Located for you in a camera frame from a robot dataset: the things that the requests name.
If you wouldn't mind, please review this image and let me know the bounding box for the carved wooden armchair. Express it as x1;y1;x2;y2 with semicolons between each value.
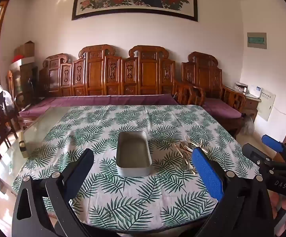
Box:
181;51;247;139

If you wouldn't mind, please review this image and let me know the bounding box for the grey wall electrical panel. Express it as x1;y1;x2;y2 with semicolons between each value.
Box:
247;32;267;48

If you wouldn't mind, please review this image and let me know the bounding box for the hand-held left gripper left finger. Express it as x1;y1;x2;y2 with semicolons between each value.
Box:
12;149;94;237

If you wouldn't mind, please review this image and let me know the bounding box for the grey fluffy bundle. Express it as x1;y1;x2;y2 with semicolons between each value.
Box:
242;115;255;135

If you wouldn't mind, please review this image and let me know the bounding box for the white plastic bag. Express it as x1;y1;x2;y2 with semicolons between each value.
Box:
0;83;15;109

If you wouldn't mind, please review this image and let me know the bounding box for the carved wooden long sofa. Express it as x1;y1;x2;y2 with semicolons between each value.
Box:
17;44;206;131

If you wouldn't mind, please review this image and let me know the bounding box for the long purple sofa cushion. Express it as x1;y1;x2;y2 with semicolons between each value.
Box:
18;94;179;118

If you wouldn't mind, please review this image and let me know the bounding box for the wooden window frame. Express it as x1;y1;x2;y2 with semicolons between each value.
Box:
0;0;11;89

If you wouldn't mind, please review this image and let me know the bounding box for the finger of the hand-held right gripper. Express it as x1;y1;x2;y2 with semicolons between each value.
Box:
262;134;286;163
242;143;277;172

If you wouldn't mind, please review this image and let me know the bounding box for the purple armchair cushion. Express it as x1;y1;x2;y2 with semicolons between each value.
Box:
203;97;242;119

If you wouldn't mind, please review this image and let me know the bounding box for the white printer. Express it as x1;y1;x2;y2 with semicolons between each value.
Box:
234;82;248;93

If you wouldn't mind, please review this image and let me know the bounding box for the grey metal rectangular container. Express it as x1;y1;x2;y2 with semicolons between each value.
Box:
116;131;152;177

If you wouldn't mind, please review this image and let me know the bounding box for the white metal panel board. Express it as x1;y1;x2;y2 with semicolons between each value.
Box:
256;89;276;122

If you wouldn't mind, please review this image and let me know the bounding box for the green leaf print tablecloth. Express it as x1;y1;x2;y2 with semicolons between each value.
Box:
11;104;260;234

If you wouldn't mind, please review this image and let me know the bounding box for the brown wooden chopstick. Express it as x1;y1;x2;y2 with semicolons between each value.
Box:
174;146;195;158

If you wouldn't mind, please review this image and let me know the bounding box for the wooden side table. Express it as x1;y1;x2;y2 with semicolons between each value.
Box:
225;85;262;121

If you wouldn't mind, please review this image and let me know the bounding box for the white box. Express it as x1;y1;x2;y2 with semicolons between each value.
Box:
9;57;35;72

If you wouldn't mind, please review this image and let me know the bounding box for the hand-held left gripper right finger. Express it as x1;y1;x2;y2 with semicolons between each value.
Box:
191;147;275;237

